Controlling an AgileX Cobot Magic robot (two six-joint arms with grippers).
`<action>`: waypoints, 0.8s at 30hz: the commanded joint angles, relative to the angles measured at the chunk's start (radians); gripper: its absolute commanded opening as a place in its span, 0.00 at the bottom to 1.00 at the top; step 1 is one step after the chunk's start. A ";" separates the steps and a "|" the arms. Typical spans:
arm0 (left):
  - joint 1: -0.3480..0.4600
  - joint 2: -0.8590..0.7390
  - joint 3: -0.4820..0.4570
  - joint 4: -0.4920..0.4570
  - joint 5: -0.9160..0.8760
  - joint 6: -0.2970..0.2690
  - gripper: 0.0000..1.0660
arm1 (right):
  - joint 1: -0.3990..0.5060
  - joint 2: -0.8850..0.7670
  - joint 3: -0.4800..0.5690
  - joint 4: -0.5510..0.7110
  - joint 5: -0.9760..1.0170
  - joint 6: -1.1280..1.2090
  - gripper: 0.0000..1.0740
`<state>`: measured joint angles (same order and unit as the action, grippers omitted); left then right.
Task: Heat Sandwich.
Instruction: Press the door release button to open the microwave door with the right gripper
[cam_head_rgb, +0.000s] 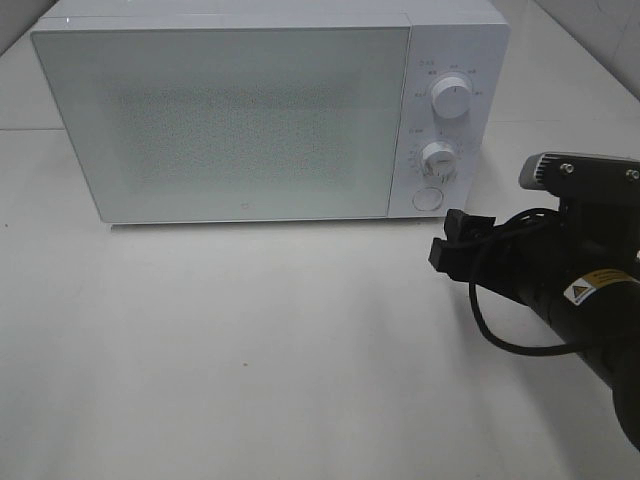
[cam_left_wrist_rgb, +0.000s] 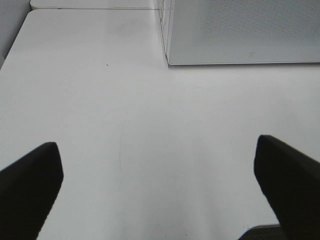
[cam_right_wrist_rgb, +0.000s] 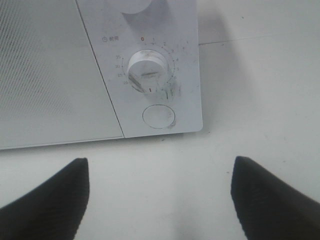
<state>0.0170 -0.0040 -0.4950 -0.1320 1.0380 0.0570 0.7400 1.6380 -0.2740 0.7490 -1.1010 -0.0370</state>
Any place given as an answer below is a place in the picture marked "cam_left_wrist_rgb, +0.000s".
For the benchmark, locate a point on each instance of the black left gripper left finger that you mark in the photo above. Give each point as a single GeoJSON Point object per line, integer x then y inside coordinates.
{"type": "Point", "coordinates": [28, 190]}

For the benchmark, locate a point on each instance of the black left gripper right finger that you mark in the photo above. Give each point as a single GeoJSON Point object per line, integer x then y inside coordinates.
{"type": "Point", "coordinates": [290, 181]}

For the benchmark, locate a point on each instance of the white microwave door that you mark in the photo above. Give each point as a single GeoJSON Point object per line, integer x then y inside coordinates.
{"type": "Point", "coordinates": [209, 32]}

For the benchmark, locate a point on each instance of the white microwave oven body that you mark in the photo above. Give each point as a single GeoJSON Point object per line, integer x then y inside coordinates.
{"type": "Point", "coordinates": [166, 10]}

